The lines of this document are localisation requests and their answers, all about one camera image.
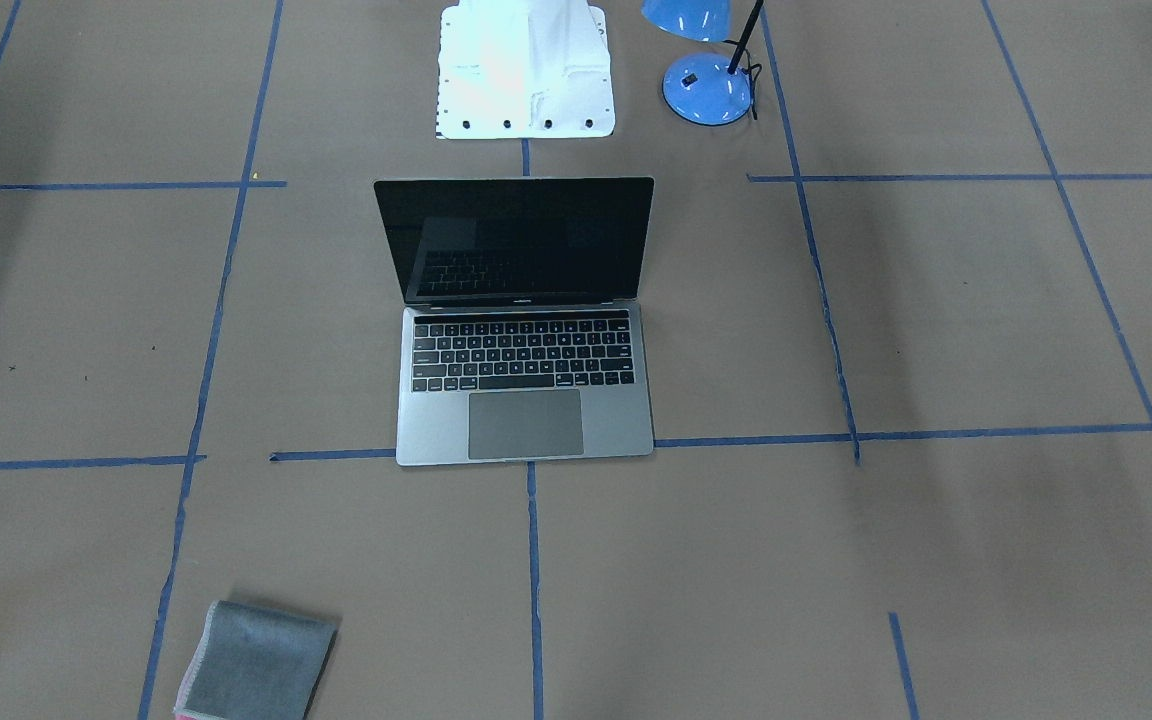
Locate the grey laptop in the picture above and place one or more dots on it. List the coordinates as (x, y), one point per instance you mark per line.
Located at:
(522, 336)

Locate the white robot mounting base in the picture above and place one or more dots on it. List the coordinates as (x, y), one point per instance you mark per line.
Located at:
(524, 69)

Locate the blue desk lamp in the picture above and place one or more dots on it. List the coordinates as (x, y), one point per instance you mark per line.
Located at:
(707, 89)

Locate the folded grey cloth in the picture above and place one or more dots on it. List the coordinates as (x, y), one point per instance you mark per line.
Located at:
(252, 662)

